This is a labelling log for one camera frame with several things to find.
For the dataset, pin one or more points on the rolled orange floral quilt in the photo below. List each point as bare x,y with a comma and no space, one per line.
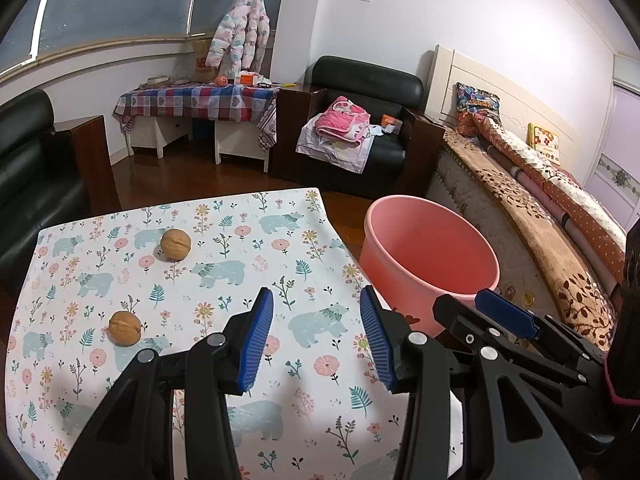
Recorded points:
575,200

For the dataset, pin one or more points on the pink blanket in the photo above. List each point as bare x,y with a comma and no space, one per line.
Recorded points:
340,120

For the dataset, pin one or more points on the small grey box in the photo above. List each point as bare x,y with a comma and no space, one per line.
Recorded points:
157,81

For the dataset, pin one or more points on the bed with patterned blankets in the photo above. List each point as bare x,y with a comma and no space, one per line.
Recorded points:
530,220

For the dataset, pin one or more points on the walnut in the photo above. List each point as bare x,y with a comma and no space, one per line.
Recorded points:
125,329
176,245

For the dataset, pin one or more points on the colourful printed pillow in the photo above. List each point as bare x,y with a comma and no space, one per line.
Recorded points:
477,102

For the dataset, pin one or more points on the brown paper bag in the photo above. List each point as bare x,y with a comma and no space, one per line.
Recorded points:
201,60

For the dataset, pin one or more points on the lilac wardrobe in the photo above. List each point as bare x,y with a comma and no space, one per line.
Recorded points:
625,135

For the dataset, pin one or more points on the white low table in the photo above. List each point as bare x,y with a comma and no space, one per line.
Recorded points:
235,140

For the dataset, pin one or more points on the large window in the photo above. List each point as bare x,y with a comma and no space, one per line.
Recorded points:
125,0

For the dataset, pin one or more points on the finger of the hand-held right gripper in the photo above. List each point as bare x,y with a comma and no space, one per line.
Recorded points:
450,312
505,307

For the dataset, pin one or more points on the white printed cloth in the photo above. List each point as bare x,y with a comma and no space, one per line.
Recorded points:
340,155

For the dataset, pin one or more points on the black leather armchair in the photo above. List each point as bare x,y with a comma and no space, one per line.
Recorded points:
365,72
30,170

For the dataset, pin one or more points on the pink plastic bucket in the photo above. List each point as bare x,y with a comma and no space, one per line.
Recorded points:
425,240

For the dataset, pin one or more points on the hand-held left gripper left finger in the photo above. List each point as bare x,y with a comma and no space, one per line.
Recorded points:
255,340

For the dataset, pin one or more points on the yellow floral pillow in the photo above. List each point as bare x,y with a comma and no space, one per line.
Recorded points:
544,137

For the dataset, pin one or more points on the pastel puffer jacket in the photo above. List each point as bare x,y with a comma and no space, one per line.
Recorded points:
240,30

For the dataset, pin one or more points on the checkered tablecloth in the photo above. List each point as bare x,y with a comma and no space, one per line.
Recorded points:
200,100

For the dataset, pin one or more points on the cream bed headboard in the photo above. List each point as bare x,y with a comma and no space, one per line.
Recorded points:
500,85

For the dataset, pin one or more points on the quilted mattress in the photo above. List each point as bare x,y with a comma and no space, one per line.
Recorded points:
465,195

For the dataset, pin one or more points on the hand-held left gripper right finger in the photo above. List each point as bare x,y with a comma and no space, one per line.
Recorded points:
377,337

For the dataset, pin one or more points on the orange and white box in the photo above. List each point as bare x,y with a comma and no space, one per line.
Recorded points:
247,79

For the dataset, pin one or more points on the small orange box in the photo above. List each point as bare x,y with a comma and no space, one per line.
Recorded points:
389,121

